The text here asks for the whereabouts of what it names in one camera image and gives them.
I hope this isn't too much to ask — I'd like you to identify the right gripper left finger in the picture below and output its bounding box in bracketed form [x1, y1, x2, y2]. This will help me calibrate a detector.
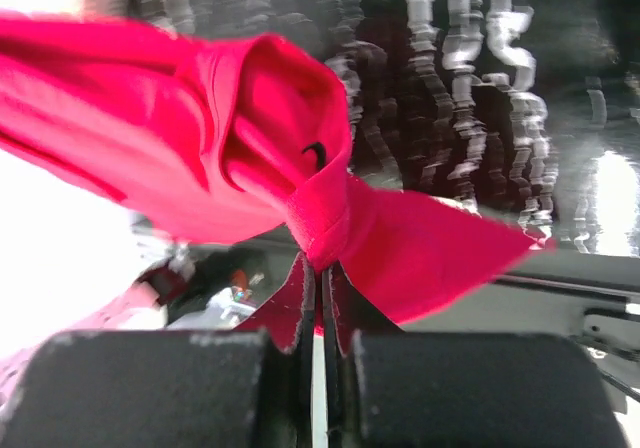
[1, 255, 315, 448]

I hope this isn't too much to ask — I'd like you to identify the red t-shirt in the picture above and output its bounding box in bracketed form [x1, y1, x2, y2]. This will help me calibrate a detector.
[1, 15, 534, 323]

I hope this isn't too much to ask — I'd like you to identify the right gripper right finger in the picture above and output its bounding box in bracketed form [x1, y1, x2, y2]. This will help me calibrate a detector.
[322, 265, 629, 447]

